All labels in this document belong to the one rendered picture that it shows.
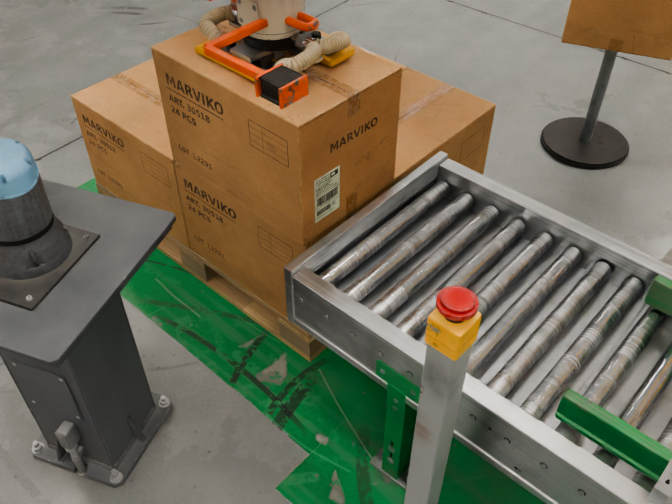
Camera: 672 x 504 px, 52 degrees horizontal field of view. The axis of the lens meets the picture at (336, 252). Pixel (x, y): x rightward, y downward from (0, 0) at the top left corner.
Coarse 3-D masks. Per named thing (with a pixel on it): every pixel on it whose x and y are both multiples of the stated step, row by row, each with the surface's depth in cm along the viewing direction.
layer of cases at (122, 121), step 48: (96, 96) 253; (144, 96) 253; (432, 96) 253; (96, 144) 261; (144, 144) 233; (432, 144) 231; (480, 144) 256; (144, 192) 254; (192, 192) 227; (192, 240) 247; (240, 240) 222; (288, 240) 201
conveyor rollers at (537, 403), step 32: (448, 192) 216; (384, 224) 201; (448, 224) 205; (480, 224) 202; (512, 224) 201; (352, 256) 192; (448, 256) 193; (480, 256) 191; (576, 256) 192; (352, 288) 183; (416, 288) 185; (544, 288) 183; (576, 288) 183; (640, 288) 184; (416, 320) 175; (512, 320) 175; (544, 320) 176; (608, 320) 175; (640, 320) 176; (480, 352) 167; (576, 352) 167; (640, 352) 169; (512, 384) 162; (544, 384) 161; (608, 384) 161; (640, 416) 155; (640, 480) 143
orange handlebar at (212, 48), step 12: (300, 12) 179; (252, 24) 174; (264, 24) 176; (288, 24) 177; (300, 24) 175; (312, 24) 175; (228, 36) 170; (240, 36) 172; (204, 48) 166; (216, 48) 165; (228, 60) 162; (240, 60) 161; (252, 72) 158
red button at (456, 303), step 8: (448, 288) 115; (456, 288) 115; (464, 288) 115; (440, 296) 114; (448, 296) 114; (456, 296) 114; (464, 296) 114; (472, 296) 114; (440, 304) 114; (448, 304) 113; (456, 304) 113; (464, 304) 113; (472, 304) 113; (440, 312) 113; (448, 312) 112; (456, 312) 112; (464, 312) 112; (472, 312) 112; (448, 320) 115; (456, 320) 112; (464, 320) 112
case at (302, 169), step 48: (192, 48) 196; (192, 96) 195; (240, 96) 178; (336, 96) 177; (384, 96) 189; (192, 144) 210; (240, 144) 190; (288, 144) 174; (336, 144) 183; (384, 144) 201; (240, 192) 204; (288, 192) 186; (336, 192) 194
